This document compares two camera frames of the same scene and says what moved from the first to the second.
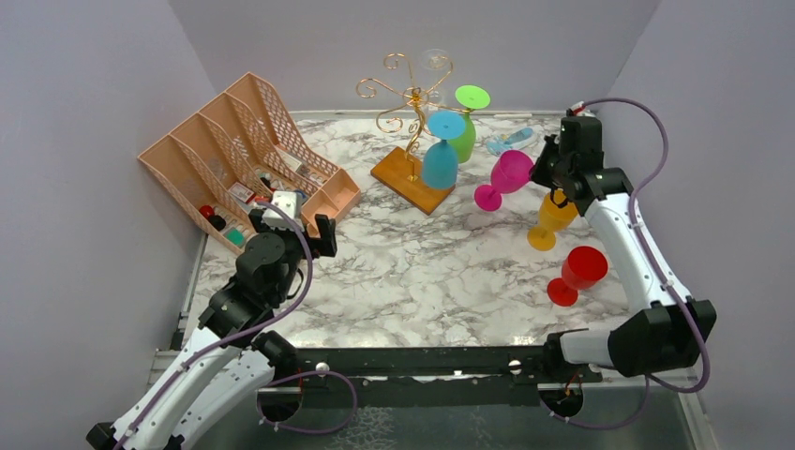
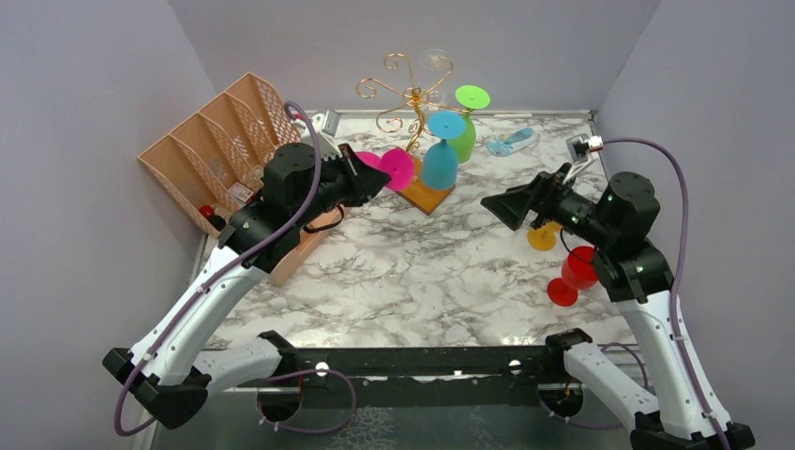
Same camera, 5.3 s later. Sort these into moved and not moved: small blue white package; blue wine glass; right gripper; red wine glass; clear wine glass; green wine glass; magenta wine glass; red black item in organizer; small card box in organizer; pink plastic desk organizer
Moved: magenta wine glass; right gripper
Not moved: blue wine glass; small card box in organizer; clear wine glass; red wine glass; red black item in organizer; green wine glass; small blue white package; pink plastic desk organizer
